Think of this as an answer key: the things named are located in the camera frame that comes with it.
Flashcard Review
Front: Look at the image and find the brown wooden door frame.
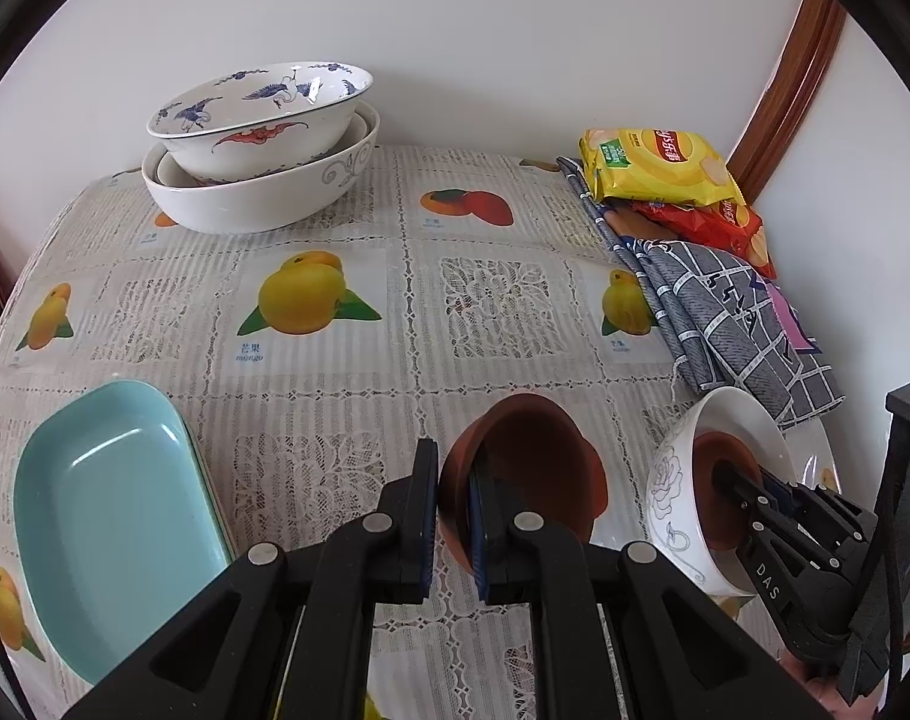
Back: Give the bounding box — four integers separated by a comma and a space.
725, 0, 849, 205

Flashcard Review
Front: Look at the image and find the blue crane patterned bowl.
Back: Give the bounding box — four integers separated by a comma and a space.
146, 60, 375, 182

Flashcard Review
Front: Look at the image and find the red chips bag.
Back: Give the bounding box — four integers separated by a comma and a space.
627, 199, 777, 280

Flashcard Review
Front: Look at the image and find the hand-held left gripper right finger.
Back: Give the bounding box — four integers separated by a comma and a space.
465, 457, 831, 720

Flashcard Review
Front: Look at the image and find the small brown bowl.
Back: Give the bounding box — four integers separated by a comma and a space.
437, 392, 609, 578
690, 427, 767, 548

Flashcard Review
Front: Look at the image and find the grey checkered cloth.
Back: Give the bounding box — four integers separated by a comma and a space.
558, 156, 842, 430

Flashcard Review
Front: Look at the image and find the yellow chips bag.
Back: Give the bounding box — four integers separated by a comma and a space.
579, 127, 748, 205

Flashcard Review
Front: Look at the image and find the white bowl with floral print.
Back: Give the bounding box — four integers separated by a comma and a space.
644, 386, 801, 601

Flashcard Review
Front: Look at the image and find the teal square plate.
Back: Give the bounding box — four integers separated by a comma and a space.
12, 380, 235, 687

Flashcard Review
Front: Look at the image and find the large white bowl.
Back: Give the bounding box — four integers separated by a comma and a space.
141, 103, 382, 234

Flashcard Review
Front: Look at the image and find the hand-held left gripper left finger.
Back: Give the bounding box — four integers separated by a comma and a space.
65, 439, 441, 720

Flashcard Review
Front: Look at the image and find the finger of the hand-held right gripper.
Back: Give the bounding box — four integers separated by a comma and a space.
758, 474, 879, 563
711, 463, 808, 620

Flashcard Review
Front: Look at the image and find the pink paper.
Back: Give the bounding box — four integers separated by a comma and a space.
765, 281, 819, 353

